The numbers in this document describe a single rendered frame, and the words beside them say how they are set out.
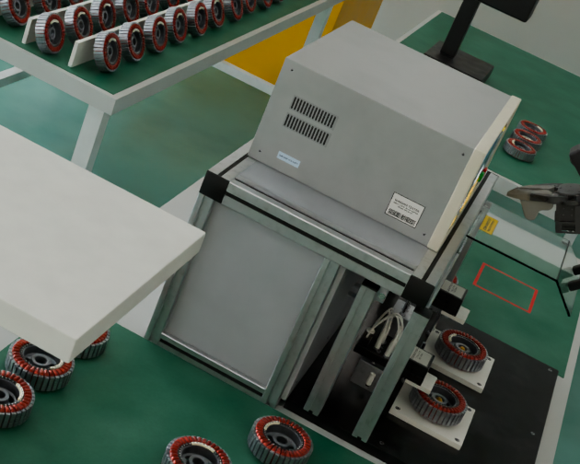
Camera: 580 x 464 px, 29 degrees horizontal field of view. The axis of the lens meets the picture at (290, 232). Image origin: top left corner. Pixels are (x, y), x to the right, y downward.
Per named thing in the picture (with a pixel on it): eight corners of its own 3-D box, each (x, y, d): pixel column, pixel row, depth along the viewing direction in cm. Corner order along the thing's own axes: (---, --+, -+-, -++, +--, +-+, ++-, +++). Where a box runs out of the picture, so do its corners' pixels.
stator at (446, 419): (465, 409, 227) (473, 394, 226) (454, 435, 217) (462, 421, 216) (414, 382, 229) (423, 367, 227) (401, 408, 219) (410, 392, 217)
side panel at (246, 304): (279, 401, 212) (344, 259, 198) (273, 409, 209) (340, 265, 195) (149, 331, 216) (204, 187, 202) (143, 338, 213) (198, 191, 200)
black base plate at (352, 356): (554, 377, 260) (559, 370, 259) (514, 533, 203) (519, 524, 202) (371, 283, 268) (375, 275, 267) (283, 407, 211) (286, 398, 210)
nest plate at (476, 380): (492, 363, 251) (494, 359, 250) (481, 393, 237) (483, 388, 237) (431, 331, 253) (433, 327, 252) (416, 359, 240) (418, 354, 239)
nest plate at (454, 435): (472, 413, 229) (475, 409, 229) (458, 450, 216) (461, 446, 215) (406, 378, 231) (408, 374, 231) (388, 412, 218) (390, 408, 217)
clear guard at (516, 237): (580, 274, 249) (593, 252, 247) (569, 317, 228) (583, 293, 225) (446, 207, 254) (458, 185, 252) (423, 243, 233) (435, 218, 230)
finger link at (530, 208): (504, 221, 224) (552, 223, 221) (504, 191, 222) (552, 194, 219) (506, 215, 227) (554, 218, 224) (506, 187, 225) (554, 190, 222)
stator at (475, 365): (487, 361, 248) (494, 347, 246) (473, 380, 238) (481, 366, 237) (443, 334, 251) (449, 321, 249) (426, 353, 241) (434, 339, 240)
